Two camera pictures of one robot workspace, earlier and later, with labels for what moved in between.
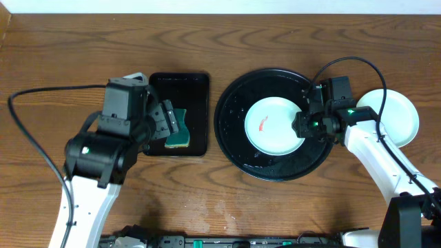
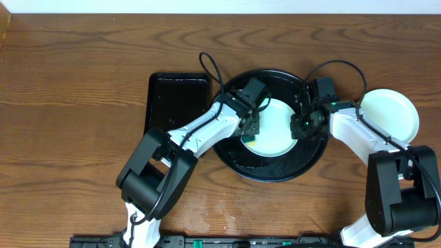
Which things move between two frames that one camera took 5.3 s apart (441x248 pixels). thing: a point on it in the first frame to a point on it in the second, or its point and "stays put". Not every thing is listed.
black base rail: x=359 y=238 stays put
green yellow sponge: x=181 y=138 to x=249 y=140
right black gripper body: x=312 y=126 stays put
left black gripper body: x=165 y=119 to x=251 y=125
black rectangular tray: x=188 y=91 stays put
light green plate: x=400 y=116 stays put
